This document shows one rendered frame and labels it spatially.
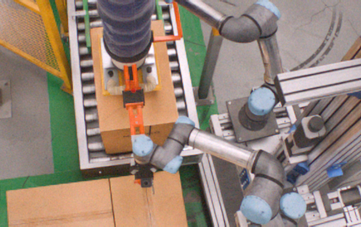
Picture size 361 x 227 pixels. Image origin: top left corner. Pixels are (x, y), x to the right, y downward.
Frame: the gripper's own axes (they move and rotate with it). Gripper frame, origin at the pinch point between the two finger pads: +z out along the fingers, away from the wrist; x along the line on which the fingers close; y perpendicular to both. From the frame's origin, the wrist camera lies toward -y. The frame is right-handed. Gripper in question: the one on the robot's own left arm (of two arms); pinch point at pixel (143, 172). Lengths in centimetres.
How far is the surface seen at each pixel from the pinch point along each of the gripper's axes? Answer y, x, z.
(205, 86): 78, -49, 95
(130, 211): -5, 9, 65
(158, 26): 86, -17, 25
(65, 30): 143, 45, 116
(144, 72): 53, -6, 11
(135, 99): 33.7, 0.3, -1.4
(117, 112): 38.4, 9.3, 24.5
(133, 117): 25.4, 2.0, -1.2
